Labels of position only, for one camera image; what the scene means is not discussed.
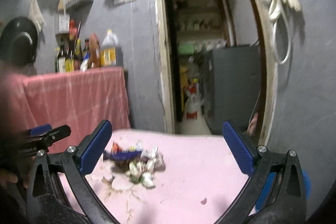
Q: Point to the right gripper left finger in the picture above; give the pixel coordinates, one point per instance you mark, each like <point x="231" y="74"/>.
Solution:
<point x="80" y="161"/>

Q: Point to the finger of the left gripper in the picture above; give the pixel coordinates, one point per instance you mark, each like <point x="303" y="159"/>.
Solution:
<point x="52" y="136"/>
<point x="40" y="130"/>

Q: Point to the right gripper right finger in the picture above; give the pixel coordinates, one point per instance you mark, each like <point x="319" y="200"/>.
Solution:
<point x="246" y="156"/>

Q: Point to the blue wrapper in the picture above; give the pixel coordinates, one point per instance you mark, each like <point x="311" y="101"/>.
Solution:
<point x="121" y="155"/>

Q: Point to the red snack wrapper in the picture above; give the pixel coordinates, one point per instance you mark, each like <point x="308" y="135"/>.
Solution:
<point x="116" y="148"/>

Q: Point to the left hand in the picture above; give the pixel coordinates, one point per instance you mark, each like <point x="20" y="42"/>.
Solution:
<point x="8" y="177"/>

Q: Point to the red plaid cloth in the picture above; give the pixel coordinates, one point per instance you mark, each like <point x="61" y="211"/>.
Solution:
<point x="78" y="99"/>

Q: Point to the pink floral table cloth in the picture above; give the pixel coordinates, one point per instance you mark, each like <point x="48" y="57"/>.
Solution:
<point x="200" y="181"/>

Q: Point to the dark sauce bottle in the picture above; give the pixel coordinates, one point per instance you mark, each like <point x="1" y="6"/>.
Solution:
<point x="70" y="59"/>

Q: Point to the white spray bottle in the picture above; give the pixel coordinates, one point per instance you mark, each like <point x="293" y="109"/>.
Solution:
<point x="194" y="100"/>

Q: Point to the brown snack bag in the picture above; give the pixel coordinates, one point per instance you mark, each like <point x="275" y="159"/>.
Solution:
<point x="94" y="52"/>

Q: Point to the grey washing machine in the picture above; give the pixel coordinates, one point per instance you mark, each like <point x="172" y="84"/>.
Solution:
<point x="231" y="82"/>

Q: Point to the black wok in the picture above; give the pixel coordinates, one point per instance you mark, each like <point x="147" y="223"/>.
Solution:
<point x="19" y="41"/>

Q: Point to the hanging white rag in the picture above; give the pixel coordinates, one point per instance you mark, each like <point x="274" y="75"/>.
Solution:
<point x="35" y="15"/>

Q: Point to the wooden door frame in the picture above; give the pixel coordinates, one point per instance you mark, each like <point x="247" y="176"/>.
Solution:
<point x="269" y="69"/>

